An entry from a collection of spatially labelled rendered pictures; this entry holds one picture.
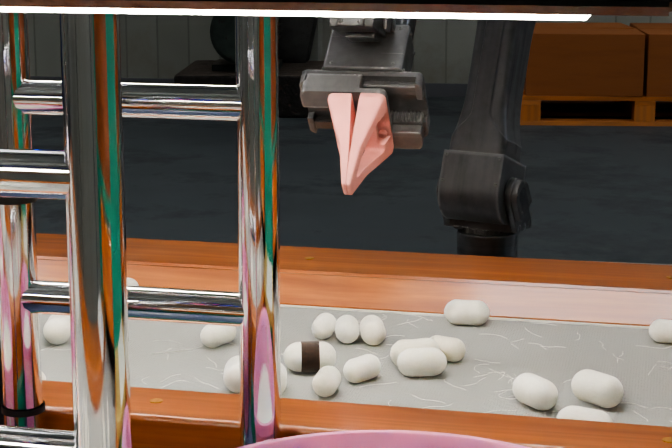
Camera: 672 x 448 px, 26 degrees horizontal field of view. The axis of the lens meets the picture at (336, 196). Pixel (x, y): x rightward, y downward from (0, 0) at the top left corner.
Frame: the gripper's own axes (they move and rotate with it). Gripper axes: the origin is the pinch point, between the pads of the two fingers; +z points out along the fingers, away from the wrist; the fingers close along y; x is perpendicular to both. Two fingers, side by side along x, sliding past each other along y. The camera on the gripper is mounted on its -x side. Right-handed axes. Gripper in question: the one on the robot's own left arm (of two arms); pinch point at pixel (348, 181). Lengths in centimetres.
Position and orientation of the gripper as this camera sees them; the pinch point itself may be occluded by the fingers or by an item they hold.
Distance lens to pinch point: 115.7
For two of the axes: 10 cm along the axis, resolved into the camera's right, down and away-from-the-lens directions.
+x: 1.5, 6.3, 7.6
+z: -1.7, 7.7, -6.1
